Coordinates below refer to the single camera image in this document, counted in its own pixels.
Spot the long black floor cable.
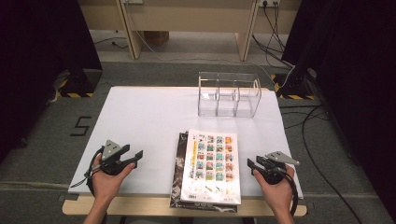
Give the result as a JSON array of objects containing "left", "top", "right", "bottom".
[{"left": 301, "top": 105, "right": 363, "bottom": 224}]

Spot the person's right hand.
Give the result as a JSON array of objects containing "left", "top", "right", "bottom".
[{"left": 252, "top": 164, "right": 297, "bottom": 216}]

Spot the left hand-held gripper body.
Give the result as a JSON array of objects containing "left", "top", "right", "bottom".
[{"left": 99, "top": 139, "right": 138, "bottom": 176}]

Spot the black curtain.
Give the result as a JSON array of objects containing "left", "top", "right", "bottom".
[
  {"left": 0, "top": 0, "right": 104, "bottom": 162},
  {"left": 281, "top": 0, "right": 396, "bottom": 220}
]

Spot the left hand-held gripper cable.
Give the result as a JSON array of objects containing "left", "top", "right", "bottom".
[{"left": 69, "top": 145, "right": 105, "bottom": 198}]

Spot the beige wooden desk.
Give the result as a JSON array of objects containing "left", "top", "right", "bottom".
[{"left": 78, "top": 0, "right": 303, "bottom": 63}]

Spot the black striped stand base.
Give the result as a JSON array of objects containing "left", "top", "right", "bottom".
[
  {"left": 270, "top": 68, "right": 316, "bottom": 101},
  {"left": 57, "top": 68, "right": 104, "bottom": 99}
]

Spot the clear acrylic magazine rack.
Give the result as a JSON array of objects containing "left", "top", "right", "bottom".
[{"left": 197, "top": 71, "right": 262, "bottom": 119}]

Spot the person's left hand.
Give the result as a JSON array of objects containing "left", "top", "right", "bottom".
[{"left": 92, "top": 153, "right": 137, "bottom": 201}]

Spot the black power cable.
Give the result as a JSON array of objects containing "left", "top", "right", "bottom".
[
  {"left": 262, "top": 2, "right": 295, "bottom": 69},
  {"left": 273, "top": 2, "right": 288, "bottom": 54}
]

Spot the thin black floor cable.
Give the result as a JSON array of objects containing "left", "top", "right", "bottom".
[{"left": 92, "top": 36, "right": 129, "bottom": 49}]

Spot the black plastic-wrapped magazine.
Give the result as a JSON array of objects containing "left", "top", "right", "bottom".
[{"left": 169, "top": 131, "right": 238, "bottom": 214}]

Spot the white magazine with picture grid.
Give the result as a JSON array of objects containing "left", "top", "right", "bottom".
[{"left": 179, "top": 129, "right": 242, "bottom": 206}]

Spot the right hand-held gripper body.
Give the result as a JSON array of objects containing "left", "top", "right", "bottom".
[{"left": 258, "top": 150, "right": 301, "bottom": 185}]

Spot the light wooden table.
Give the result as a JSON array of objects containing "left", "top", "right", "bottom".
[{"left": 62, "top": 86, "right": 307, "bottom": 224}]

